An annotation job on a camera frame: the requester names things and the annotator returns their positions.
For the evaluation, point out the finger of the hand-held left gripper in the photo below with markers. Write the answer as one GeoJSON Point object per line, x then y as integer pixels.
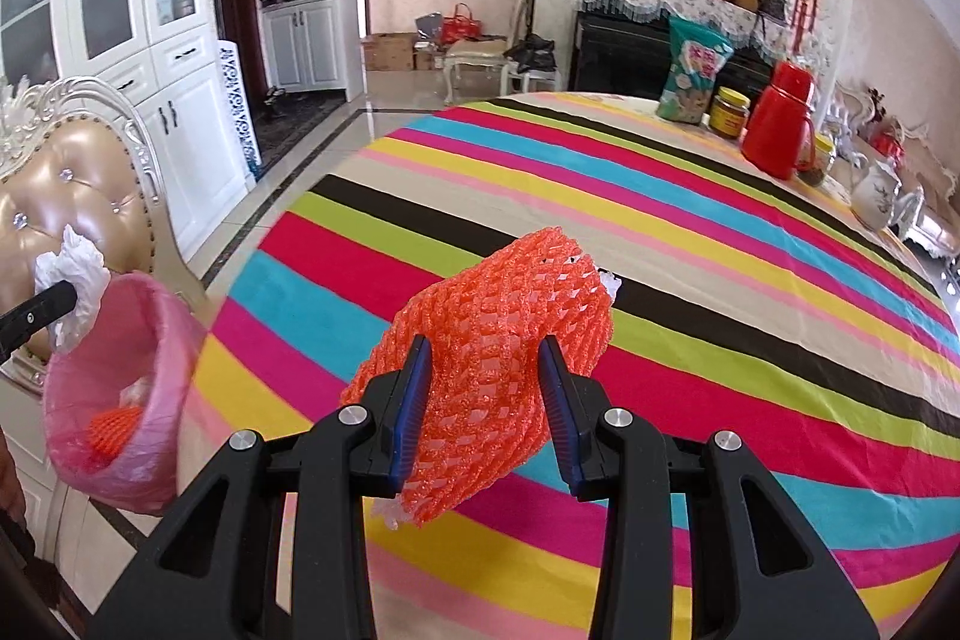
{"type": "Point", "coordinates": [37, 314]}

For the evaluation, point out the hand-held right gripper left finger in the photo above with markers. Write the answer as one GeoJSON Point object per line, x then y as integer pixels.
{"type": "Point", "coordinates": [412, 415]}

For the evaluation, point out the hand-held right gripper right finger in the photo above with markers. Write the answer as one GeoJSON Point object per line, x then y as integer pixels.
{"type": "Point", "coordinates": [561, 415]}

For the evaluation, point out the white tissue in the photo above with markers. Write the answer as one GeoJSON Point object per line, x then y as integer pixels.
{"type": "Point", "coordinates": [79, 280]}

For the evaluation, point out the orange foam net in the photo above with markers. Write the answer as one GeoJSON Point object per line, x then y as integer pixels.
{"type": "Point", "coordinates": [487, 310]}
{"type": "Point", "coordinates": [112, 430]}

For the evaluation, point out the pink trash bin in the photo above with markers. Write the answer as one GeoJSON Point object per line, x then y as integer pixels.
{"type": "Point", "coordinates": [135, 460]}

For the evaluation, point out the beige tufted chair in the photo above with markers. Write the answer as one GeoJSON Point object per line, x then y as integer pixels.
{"type": "Point", "coordinates": [67, 190]}

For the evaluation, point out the striped tablecloth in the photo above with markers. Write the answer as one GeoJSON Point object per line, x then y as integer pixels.
{"type": "Point", "coordinates": [675, 280]}

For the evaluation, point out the tall white cabinet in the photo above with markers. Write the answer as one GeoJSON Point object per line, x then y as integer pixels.
{"type": "Point", "coordinates": [172, 85]}

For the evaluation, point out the white lattice floor stand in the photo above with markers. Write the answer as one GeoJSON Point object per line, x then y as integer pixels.
{"type": "Point", "coordinates": [236, 100]}

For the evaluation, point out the dark floor mat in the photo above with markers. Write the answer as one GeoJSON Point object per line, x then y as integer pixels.
{"type": "Point", "coordinates": [300, 123]}

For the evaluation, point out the yellow lid jar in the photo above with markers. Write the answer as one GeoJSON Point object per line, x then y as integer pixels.
{"type": "Point", "coordinates": [729, 119]}

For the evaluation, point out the cardboard box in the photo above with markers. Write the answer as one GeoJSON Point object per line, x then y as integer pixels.
{"type": "Point", "coordinates": [388, 54]}

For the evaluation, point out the dark bag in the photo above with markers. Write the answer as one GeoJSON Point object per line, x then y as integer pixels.
{"type": "Point", "coordinates": [532, 54]}

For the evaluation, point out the red thermos jug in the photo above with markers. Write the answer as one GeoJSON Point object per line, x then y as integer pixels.
{"type": "Point", "coordinates": [776, 123]}

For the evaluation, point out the cream cushioned stool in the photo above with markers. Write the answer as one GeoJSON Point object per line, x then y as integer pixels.
{"type": "Point", "coordinates": [472, 57]}

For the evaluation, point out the black piano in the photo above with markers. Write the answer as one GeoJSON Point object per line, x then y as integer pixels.
{"type": "Point", "coordinates": [615, 55]}

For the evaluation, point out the dark pickle jar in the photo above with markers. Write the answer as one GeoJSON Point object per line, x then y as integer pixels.
{"type": "Point", "coordinates": [821, 160]}

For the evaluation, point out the green snack bag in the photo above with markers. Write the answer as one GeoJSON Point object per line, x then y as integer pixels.
{"type": "Point", "coordinates": [694, 70]}

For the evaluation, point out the white teapot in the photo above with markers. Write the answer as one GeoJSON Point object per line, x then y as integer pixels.
{"type": "Point", "coordinates": [877, 197]}

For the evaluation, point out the low white cabinet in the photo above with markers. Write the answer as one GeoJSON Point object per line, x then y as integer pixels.
{"type": "Point", "coordinates": [307, 40]}

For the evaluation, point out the silver gift bag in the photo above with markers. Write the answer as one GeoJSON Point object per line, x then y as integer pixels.
{"type": "Point", "coordinates": [429, 27]}

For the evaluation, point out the red bag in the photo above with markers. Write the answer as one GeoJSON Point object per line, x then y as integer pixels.
{"type": "Point", "coordinates": [459, 27]}

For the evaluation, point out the white ornate chair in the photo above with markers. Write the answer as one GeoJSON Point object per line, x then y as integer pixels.
{"type": "Point", "coordinates": [525, 3]}

